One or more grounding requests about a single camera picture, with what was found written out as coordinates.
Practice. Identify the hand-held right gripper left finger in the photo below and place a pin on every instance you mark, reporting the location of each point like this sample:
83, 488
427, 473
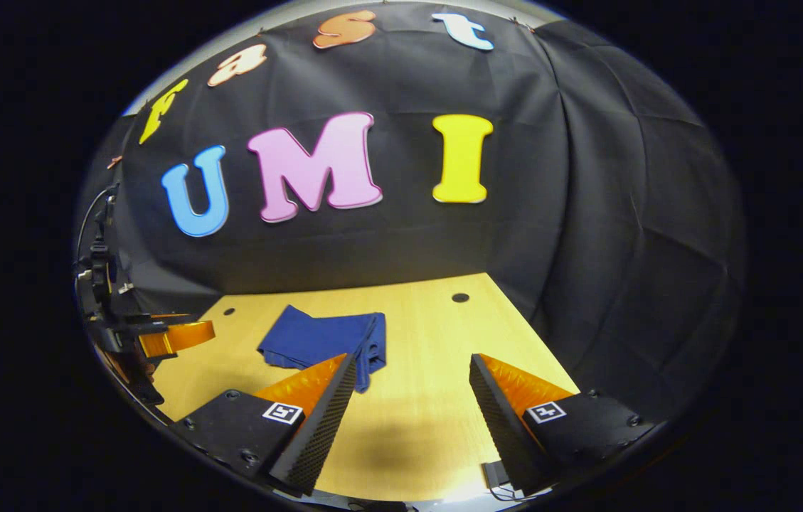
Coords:
326, 427

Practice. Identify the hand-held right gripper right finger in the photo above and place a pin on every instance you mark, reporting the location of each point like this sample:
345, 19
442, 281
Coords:
497, 419

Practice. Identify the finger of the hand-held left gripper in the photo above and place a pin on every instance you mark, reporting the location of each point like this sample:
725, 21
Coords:
181, 338
172, 317

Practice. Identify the blue jeans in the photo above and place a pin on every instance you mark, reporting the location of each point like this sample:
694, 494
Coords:
316, 338

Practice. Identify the small red clip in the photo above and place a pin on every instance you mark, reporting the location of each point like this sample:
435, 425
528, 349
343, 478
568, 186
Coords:
114, 162

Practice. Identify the black backdrop cloth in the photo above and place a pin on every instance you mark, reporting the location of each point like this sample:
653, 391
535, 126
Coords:
586, 213

